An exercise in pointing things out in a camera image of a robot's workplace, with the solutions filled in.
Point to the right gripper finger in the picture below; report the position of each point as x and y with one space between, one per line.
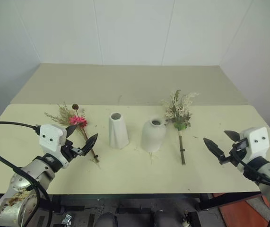
214 147
232 136

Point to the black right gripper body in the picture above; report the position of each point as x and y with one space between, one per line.
236 157

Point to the black table frame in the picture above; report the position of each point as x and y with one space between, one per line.
220 201

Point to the small metal clamp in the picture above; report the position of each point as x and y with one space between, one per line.
67 220

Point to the pink dried flower bouquet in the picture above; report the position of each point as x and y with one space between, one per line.
78 121

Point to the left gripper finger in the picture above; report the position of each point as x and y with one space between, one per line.
71 130
89 144

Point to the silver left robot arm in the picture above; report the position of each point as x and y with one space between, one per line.
30 172

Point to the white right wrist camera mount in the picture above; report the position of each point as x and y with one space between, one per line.
257 142

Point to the round white ceramic vase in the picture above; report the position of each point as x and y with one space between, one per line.
152 137

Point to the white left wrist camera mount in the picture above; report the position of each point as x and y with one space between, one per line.
50 137

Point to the white dried flower bouquet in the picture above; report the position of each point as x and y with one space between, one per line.
177 111

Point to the tall twisted white vase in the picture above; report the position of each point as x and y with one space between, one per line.
118 132

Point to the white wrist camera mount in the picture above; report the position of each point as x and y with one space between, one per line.
50 137
257 142

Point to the dark rounded shape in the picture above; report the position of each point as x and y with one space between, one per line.
105 220

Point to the orange floor mat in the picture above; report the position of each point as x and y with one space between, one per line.
243 212

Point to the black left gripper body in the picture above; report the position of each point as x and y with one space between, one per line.
68 151

